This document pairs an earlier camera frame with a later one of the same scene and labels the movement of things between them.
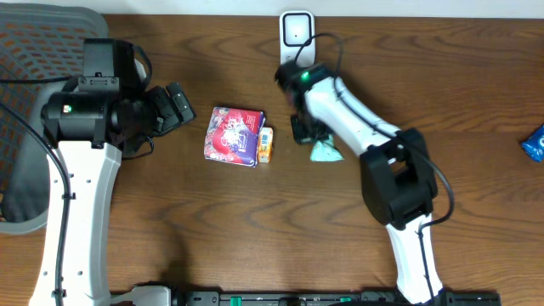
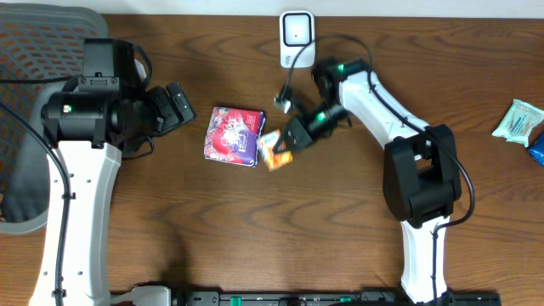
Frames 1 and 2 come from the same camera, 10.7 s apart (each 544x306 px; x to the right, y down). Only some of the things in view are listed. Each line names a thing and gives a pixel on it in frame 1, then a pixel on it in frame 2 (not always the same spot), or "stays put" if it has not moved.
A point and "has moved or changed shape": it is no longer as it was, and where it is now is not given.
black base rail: x=334 y=297 stays put
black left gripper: x=168 y=108 stays put
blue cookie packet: x=534 y=144 has moved or changed shape
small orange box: x=265 y=144 has moved or changed shape
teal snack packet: x=325 y=151 -> x=518 y=122
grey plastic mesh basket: x=37 y=42 stays put
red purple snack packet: x=233 y=136 stays put
